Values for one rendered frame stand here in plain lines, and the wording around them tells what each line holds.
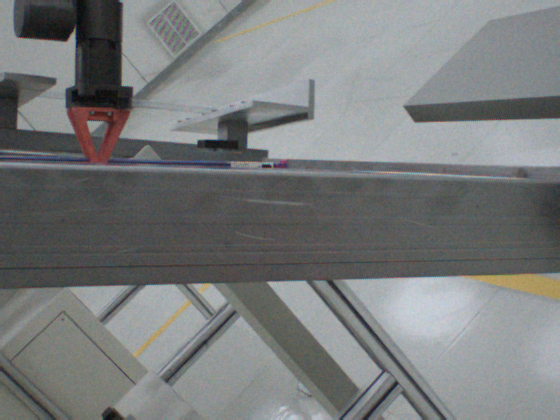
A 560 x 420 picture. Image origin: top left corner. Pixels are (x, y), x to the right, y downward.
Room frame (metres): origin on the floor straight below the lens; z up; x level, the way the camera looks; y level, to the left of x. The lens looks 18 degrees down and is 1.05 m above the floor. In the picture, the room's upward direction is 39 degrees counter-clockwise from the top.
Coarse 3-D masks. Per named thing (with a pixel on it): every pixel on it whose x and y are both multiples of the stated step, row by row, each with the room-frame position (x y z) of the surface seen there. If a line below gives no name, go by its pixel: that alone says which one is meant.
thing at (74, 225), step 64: (0, 192) 0.41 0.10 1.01; (64, 192) 0.41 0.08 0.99; (128, 192) 0.42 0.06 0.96; (192, 192) 0.43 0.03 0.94; (256, 192) 0.43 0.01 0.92; (320, 192) 0.44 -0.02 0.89; (384, 192) 0.45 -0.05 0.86; (448, 192) 0.46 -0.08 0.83; (512, 192) 0.47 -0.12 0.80; (0, 256) 0.40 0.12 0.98; (64, 256) 0.41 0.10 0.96; (128, 256) 0.41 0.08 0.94; (192, 256) 0.42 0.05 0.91; (256, 256) 0.43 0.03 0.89; (320, 256) 0.43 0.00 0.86; (384, 256) 0.44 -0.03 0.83; (448, 256) 0.45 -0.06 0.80; (512, 256) 0.46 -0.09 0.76
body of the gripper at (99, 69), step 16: (80, 48) 1.02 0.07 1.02; (96, 48) 1.01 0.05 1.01; (112, 48) 1.03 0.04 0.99; (80, 64) 1.02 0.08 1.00; (96, 64) 1.01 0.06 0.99; (112, 64) 1.02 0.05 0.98; (80, 80) 1.02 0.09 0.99; (96, 80) 1.01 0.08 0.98; (112, 80) 1.01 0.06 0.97; (96, 96) 1.02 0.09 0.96; (128, 96) 0.99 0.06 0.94
